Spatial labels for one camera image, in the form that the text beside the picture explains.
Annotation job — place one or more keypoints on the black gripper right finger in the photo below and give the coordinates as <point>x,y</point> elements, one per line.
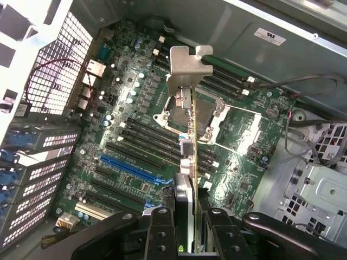
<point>227,243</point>

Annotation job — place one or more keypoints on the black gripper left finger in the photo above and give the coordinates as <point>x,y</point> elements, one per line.
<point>161,238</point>

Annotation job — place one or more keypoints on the green motherboard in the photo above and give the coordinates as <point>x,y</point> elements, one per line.
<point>244,176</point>

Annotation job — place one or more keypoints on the white expansion slot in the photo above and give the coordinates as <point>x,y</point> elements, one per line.
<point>92,211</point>

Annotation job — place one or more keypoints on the long blue expansion slot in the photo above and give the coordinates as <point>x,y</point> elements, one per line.
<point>130,168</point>

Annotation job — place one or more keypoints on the green RAM stick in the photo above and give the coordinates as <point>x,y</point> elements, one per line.
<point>151,150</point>

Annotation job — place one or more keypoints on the short black expansion slot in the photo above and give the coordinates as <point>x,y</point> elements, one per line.
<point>103,170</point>

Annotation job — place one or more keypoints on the metal disk bay cage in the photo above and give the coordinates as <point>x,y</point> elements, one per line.
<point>325,189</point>

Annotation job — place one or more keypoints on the CPU socket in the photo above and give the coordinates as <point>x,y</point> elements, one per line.
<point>204,119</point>

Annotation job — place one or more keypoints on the open black PC case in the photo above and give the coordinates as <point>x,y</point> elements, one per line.
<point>217,24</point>

